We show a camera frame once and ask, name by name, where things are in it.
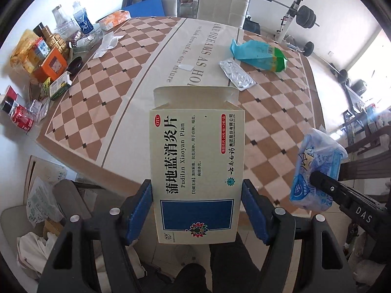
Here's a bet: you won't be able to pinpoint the blue folder board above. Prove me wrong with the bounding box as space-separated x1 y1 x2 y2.
122 0 165 18

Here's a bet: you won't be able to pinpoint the dark wooden chair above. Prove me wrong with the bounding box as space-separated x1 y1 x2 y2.
338 125 390 181

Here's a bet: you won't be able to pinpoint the checkered table mat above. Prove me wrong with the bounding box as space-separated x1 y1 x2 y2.
36 17 324 216

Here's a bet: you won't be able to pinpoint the teal green snack bag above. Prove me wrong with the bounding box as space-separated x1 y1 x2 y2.
230 40 288 73

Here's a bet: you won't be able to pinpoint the black fuzzy trouser legs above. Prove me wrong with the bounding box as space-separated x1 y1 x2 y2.
137 231 276 293

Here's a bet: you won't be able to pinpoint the orange box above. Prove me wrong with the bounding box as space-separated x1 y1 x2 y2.
33 48 68 83

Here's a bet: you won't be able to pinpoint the orange tissue pack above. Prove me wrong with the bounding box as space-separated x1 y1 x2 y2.
98 10 131 31

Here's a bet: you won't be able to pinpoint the cream blue medicine box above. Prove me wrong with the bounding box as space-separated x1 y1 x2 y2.
149 86 245 245

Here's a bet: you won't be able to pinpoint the green white small carton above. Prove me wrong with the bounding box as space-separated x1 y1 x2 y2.
49 71 72 101

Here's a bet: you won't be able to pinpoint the yellow snack bag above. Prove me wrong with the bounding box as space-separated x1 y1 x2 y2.
9 29 38 74

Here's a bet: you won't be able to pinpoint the white padded chair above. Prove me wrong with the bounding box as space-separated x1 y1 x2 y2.
196 0 250 28

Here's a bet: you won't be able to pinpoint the blue tissue pack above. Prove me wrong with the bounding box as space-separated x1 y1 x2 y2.
290 128 348 212

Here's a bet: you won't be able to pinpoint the barbell on rack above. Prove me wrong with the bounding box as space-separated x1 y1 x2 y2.
265 0 319 43

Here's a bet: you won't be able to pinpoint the silver blister pack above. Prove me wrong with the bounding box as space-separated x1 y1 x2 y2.
219 58 256 91

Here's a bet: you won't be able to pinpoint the blue label water bottle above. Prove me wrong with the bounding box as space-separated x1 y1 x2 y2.
73 2 93 34

